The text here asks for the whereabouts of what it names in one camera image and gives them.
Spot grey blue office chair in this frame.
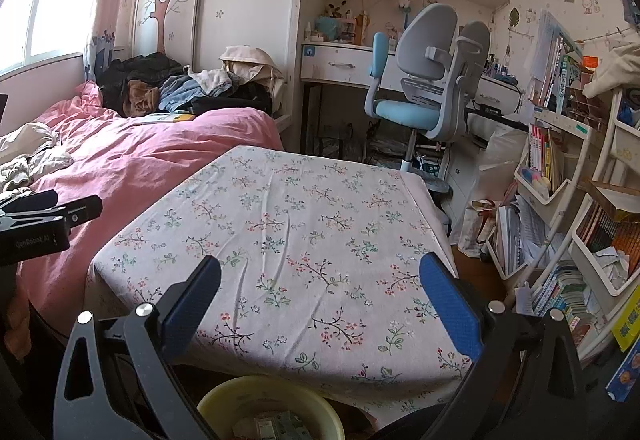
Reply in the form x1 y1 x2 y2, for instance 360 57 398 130
364 3 493 193

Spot cream tote bag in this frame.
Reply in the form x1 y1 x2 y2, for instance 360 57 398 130
459 199 507 262

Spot white desk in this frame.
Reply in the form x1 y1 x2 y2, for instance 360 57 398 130
300 43 523 156

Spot white drawer cabinet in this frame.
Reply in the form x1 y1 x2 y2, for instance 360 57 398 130
440 150 482 221

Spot pink blanket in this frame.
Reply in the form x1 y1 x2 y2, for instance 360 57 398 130
0 80 286 336

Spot blue denim garment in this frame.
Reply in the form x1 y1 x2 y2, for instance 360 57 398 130
160 75 207 112

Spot white plastic bag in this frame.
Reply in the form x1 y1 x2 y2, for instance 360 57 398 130
479 127 529 201

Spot black jacket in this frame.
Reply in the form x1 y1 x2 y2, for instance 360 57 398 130
97 53 183 113

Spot yellow white book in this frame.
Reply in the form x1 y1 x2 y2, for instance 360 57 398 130
135 113 197 126

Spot yellow green bin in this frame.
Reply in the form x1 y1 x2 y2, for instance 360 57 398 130
196 375 346 440

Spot cream cloth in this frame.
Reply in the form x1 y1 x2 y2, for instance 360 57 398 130
582 43 640 99

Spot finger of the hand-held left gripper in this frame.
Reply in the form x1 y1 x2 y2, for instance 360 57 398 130
0 189 58 217
30 194 103 233

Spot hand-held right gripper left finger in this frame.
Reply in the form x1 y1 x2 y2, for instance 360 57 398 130
52 255 223 440

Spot white garment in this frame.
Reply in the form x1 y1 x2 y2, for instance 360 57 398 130
185 68 242 96

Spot floral tablecloth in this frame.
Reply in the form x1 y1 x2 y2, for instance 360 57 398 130
85 145 473 421

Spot beige cloth bag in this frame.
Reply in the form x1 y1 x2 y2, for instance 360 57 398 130
220 45 286 86

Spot person's left hand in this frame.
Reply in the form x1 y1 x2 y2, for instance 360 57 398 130
5 299 33 361

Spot white crumpled sheet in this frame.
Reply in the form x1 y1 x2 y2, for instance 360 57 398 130
0 123 75 193

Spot white book rack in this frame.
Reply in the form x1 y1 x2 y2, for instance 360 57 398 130
487 85 640 371

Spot black garment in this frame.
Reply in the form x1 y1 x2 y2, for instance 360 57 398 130
190 83 273 117

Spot brown garment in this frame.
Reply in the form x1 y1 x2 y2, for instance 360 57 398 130
122 80 162 118

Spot stack of large books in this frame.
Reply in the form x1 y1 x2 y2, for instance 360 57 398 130
529 10 586 112

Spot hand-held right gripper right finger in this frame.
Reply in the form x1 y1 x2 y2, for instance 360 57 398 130
419 251 586 440

